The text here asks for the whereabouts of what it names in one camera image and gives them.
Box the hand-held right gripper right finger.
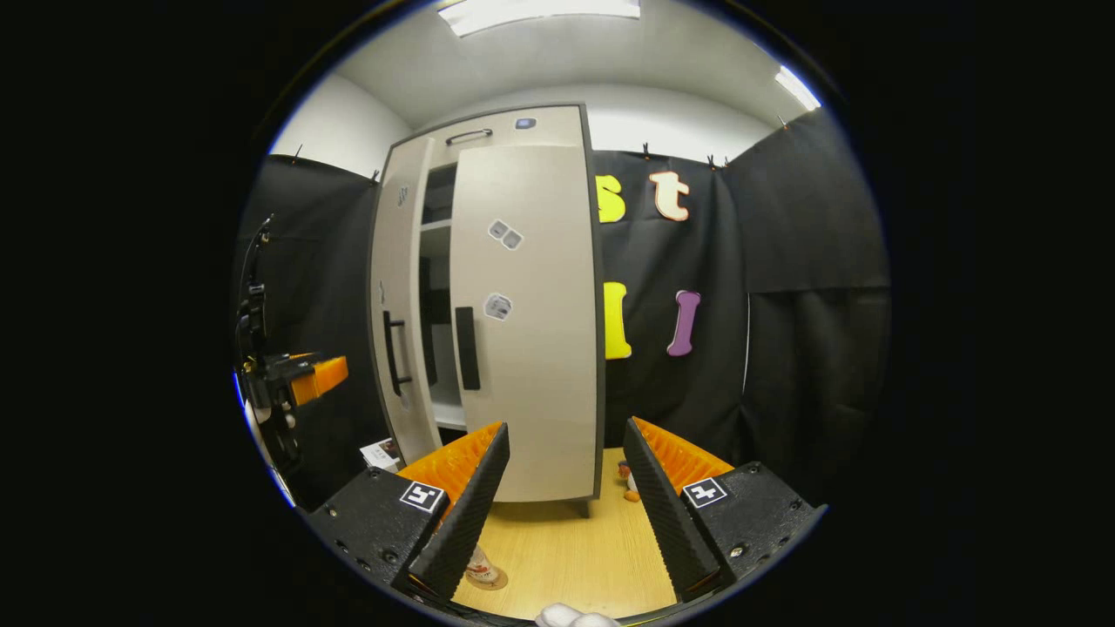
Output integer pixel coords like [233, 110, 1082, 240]
[621, 417, 828, 600]

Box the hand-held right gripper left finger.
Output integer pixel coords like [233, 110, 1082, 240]
[305, 421, 512, 603]

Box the clear plastic bottle red label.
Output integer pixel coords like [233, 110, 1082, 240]
[464, 544, 503, 586]

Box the grey cabinet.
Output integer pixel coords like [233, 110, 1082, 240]
[368, 103, 608, 506]

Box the grey cabinet door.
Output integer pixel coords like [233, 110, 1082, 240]
[370, 137, 447, 469]
[449, 144, 604, 503]

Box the beige cabinet drawer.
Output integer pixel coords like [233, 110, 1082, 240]
[385, 105, 586, 168]

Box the white printed card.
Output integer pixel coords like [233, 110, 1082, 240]
[360, 437, 403, 473]

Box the ceiling light panel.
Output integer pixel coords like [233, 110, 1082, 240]
[774, 64, 822, 112]
[437, 0, 642, 38]

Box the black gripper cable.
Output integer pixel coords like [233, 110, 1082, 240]
[240, 213, 276, 293]

